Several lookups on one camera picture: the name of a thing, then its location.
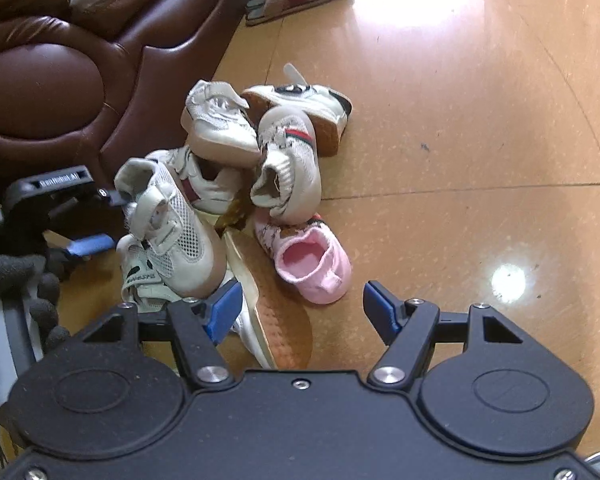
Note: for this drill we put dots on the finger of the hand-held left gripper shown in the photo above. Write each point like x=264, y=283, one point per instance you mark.
x=112, y=198
x=90, y=247

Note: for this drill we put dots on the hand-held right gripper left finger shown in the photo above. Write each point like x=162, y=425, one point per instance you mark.
x=222, y=312

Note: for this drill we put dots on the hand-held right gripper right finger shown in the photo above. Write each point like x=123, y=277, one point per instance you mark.
x=380, y=312

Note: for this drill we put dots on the white black-print velcro shoe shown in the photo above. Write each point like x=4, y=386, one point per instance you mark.
x=305, y=97
x=140, y=280

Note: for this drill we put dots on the pink knit shoe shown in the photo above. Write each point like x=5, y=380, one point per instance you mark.
x=325, y=270

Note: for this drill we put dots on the white mesh velcro shoe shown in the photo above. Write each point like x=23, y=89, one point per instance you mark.
x=220, y=125
x=180, y=240

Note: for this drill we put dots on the beige knit striped shoe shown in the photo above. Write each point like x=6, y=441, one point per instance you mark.
x=290, y=160

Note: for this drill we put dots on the person's left hand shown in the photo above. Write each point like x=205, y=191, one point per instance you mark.
x=15, y=270

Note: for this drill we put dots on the brown leather sofa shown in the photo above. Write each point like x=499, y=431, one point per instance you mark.
x=40, y=90

